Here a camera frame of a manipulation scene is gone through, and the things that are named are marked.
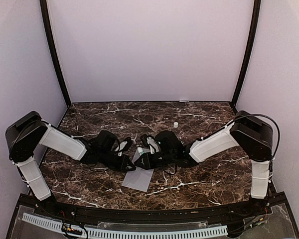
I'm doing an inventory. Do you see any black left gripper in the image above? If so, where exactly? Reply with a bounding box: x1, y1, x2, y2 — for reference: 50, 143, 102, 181
98, 149, 136, 173

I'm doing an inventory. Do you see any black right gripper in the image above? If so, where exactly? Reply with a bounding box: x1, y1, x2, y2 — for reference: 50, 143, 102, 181
134, 151, 175, 170

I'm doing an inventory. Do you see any white green glue stick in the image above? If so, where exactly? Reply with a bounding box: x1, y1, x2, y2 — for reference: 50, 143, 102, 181
137, 147, 145, 156

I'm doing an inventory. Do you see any grey paper envelope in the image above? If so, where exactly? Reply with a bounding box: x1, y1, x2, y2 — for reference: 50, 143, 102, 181
122, 150, 155, 192

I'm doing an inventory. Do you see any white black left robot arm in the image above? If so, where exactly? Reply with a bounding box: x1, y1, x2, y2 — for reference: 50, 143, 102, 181
5, 111, 136, 217

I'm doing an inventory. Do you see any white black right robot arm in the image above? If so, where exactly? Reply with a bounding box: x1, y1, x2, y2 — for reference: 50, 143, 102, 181
134, 111, 281, 216

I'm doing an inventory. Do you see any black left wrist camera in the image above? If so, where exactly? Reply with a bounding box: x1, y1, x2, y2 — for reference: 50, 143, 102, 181
114, 137, 133, 156

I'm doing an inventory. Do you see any black front frame rail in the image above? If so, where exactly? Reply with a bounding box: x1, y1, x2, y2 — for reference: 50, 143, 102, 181
24, 197, 272, 225

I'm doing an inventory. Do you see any white slotted cable duct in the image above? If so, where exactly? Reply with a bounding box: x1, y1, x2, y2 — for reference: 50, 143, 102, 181
22, 213, 228, 239

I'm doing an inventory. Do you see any black left corner post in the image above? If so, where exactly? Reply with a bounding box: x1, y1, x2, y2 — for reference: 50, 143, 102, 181
39, 0, 72, 108

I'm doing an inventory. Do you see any black corner post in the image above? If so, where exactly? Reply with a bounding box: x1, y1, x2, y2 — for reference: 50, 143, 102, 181
230, 0, 261, 112
39, 0, 72, 108

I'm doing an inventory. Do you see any black right corner post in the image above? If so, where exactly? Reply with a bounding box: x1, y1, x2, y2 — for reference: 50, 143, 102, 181
230, 0, 261, 112

